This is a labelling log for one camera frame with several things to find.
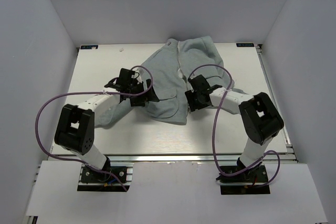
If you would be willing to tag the right blue table sticker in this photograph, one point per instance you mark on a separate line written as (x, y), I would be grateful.
(245, 44)

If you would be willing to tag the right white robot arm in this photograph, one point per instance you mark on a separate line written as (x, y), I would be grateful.
(261, 120)

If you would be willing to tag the left blue table sticker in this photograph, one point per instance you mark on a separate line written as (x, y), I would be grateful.
(88, 47)

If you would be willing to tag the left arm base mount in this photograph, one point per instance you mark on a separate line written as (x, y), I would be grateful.
(92, 181)

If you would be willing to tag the blue table sticker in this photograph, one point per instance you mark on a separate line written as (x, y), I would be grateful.
(88, 47)
(245, 44)

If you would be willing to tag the grey zip-up jacket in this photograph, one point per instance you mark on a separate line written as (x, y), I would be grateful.
(171, 65)

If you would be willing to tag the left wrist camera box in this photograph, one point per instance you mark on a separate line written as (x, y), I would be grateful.
(137, 78)

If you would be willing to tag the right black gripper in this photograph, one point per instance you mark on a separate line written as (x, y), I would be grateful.
(193, 105)

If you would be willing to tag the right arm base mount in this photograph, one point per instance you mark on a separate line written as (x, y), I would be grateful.
(252, 182)

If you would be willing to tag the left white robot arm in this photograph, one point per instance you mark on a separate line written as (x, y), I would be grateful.
(75, 131)

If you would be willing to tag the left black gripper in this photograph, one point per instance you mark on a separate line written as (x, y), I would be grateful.
(148, 96)

